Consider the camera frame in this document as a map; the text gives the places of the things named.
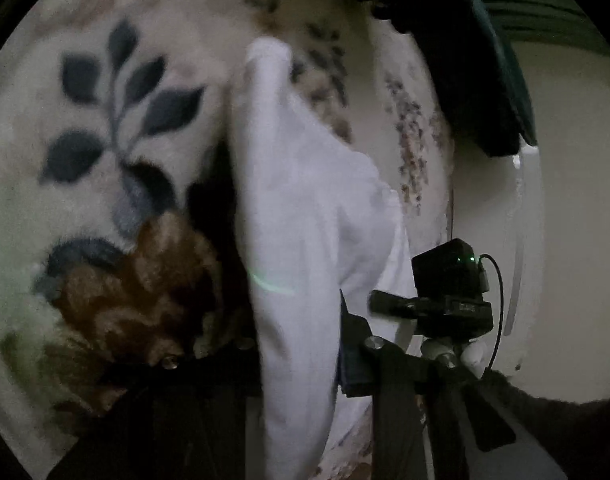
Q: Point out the dark green quilt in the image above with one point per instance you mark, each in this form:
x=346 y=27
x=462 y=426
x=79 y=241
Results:
x=550 y=5

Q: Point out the person's right forearm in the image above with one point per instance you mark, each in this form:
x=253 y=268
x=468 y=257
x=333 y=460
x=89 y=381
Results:
x=560 y=420

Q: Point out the white headboard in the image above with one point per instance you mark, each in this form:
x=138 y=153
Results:
x=485 y=200

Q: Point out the floral bed sheet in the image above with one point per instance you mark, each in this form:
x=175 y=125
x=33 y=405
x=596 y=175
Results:
x=85 y=160

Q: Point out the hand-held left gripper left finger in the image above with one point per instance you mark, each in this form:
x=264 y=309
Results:
x=195 y=410

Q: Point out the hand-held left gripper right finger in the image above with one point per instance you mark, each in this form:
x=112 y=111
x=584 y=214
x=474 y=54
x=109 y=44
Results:
x=355 y=355

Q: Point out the white t-shirt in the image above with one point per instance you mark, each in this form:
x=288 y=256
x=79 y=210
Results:
x=295 y=220

